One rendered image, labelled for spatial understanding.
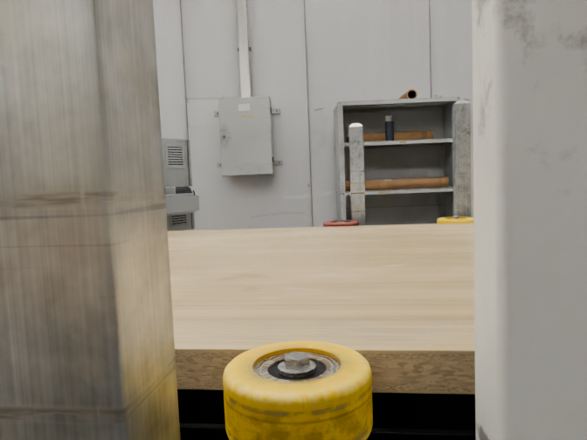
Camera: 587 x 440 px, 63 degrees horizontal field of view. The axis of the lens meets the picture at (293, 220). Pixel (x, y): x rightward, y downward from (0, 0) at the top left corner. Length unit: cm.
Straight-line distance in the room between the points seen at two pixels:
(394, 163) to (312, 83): 94
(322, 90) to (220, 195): 120
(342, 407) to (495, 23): 19
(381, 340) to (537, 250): 13
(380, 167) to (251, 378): 383
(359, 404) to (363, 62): 396
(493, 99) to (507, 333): 10
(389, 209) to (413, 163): 43
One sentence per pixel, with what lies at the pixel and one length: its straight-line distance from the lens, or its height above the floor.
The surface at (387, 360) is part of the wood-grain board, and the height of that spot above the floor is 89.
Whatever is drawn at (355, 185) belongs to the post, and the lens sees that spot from 120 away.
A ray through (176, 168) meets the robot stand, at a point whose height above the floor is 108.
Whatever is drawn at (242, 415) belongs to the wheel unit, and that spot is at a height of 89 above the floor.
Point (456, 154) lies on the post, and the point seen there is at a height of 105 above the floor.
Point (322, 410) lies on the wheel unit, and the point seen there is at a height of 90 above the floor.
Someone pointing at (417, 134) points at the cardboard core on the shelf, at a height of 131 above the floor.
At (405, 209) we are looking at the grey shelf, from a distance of 410.
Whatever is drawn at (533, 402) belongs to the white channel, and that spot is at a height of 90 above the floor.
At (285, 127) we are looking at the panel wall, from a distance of 404.
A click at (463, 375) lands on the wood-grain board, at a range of 32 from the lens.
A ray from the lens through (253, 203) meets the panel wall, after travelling 404.
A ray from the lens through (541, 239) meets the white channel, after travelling 23.
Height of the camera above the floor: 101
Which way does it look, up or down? 5 degrees down
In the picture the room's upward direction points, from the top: 2 degrees counter-clockwise
